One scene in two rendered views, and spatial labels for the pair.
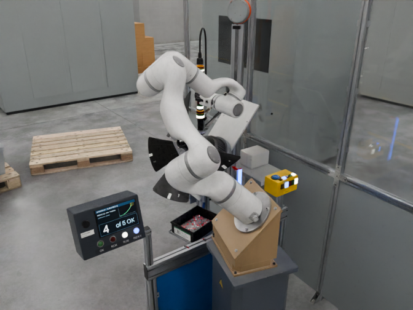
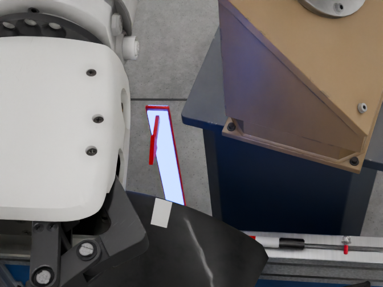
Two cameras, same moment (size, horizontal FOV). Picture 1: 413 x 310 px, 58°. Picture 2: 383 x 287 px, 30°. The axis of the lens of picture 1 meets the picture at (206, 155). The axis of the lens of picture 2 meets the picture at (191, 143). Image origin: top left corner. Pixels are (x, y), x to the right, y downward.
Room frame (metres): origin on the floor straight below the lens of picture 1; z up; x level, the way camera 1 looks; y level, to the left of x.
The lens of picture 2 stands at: (1.96, 0.18, 1.78)
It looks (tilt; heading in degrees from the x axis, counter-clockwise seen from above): 56 degrees down; 227
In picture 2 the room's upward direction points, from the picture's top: 8 degrees counter-clockwise
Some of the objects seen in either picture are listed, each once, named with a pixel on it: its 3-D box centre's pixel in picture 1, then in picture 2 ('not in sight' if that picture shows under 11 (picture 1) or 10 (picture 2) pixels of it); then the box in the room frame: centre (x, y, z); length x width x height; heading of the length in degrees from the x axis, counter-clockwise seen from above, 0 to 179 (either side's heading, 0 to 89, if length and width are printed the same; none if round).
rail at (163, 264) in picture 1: (224, 238); (256, 255); (1.61, -0.09, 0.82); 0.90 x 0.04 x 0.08; 125
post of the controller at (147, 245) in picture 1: (147, 246); not in sight; (1.36, 0.26, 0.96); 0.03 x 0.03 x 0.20; 35
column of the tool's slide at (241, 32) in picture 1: (234, 147); not in sight; (2.63, -0.21, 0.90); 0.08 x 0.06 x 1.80; 70
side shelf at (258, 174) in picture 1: (256, 170); not in sight; (2.37, -0.35, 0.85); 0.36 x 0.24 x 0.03; 35
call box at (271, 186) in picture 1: (281, 183); not in sight; (1.83, -0.41, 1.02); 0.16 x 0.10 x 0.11; 125
